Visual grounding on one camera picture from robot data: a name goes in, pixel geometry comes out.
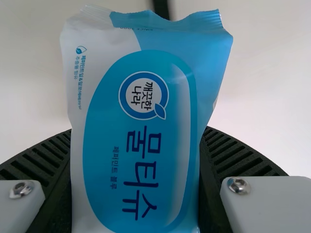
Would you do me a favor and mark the blue white wet wipes pack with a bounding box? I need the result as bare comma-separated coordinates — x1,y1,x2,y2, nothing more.
59,3,234,233

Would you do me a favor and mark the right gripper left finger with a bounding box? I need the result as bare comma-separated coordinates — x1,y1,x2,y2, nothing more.
0,129,72,233

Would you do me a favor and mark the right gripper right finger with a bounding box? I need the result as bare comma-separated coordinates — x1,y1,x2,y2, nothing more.
198,125,311,233

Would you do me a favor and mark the black strip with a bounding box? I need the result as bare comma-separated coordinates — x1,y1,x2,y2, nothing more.
147,0,178,22

